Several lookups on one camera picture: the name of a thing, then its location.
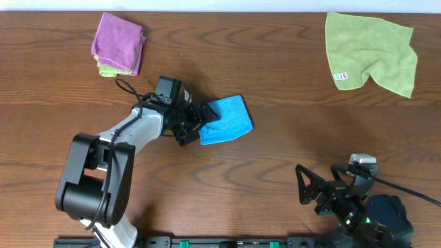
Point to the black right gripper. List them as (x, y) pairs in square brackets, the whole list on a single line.
[(318, 184)]

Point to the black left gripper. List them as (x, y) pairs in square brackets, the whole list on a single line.
[(198, 121)]

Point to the blue microfiber cloth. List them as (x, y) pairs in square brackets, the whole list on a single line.
[(234, 121)]

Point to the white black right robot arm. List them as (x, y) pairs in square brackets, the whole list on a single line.
[(376, 221)]

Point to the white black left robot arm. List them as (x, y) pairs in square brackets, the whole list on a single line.
[(97, 176)]

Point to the folded green cloth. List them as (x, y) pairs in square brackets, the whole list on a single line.
[(114, 70)]

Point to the folded purple cloth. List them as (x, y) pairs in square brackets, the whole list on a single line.
[(116, 41)]

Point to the green microfiber cloth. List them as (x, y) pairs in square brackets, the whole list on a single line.
[(361, 48)]

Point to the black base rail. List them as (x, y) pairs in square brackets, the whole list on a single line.
[(167, 242)]

